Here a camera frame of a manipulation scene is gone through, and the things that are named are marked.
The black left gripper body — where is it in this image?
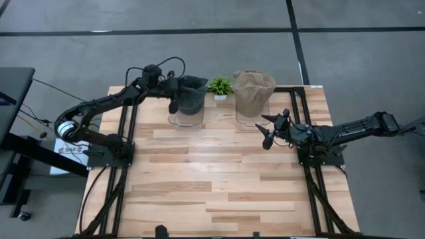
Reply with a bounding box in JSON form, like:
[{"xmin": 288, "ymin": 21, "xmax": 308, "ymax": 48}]
[{"xmin": 162, "ymin": 70, "xmax": 182, "ymax": 100}]

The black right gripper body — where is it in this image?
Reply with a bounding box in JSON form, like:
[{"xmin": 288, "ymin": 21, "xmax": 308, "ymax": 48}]
[{"xmin": 270, "ymin": 108, "xmax": 308, "ymax": 147}]

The dark baseball cap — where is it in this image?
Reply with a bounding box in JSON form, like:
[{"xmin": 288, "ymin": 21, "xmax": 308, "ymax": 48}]
[{"xmin": 175, "ymin": 75, "xmax": 209, "ymax": 116}]

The clear plastic hat stand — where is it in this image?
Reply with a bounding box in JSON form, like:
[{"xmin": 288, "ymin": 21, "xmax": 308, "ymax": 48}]
[
  {"xmin": 167, "ymin": 96, "xmax": 206, "ymax": 128},
  {"xmin": 234, "ymin": 99, "xmax": 272, "ymax": 131}
]

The small potted green plant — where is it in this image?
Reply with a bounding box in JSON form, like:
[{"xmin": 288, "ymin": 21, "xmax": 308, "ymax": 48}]
[{"xmin": 208, "ymin": 75, "xmax": 234, "ymax": 102}]

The white box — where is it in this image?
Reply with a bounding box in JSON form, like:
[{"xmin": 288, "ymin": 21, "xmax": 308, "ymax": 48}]
[{"xmin": 49, "ymin": 137, "xmax": 91, "ymax": 176}]

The grey equipment stand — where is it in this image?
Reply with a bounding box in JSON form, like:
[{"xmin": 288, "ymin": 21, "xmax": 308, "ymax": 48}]
[{"xmin": 403, "ymin": 116, "xmax": 425, "ymax": 137}]

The black desk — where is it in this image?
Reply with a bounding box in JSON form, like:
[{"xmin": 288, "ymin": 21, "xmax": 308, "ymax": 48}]
[{"xmin": 0, "ymin": 67, "xmax": 90, "ymax": 220}]

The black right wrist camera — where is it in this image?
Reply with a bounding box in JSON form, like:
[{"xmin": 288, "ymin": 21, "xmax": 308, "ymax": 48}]
[{"xmin": 262, "ymin": 134, "xmax": 275, "ymax": 151}]

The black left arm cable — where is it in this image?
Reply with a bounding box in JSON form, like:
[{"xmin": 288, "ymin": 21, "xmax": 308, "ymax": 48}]
[
  {"xmin": 154, "ymin": 56, "xmax": 187, "ymax": 79},
  {"xmin": 124, "ymin": 66, "xmax": 144, "ymax": 88}
]

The black aluminium table frame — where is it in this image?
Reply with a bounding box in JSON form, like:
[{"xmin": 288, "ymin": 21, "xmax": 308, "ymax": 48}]
[{"xmin": 79, "ymin": 84, "xmax": 363, "ymax": 239}]

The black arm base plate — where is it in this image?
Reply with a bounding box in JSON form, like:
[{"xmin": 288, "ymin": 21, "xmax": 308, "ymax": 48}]
[
  {"xmin": 86, "ymin": 141, "xmax": 136, "ymax": 169},
  {"xmin": 296, "ymin": 145, "xmax": 346, "ymax": 167}
]

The thin black floor cable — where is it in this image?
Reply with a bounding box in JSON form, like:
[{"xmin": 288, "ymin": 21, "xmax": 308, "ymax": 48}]
[{"xmin": 32, "ymin": 78, "xmax": 86, "ymax": 102}]

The black power cable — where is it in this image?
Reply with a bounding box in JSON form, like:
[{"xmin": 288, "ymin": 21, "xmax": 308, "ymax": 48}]
[{"xmin": 78, "ymin": 165, "xmax": 109, "ymax": 226}]

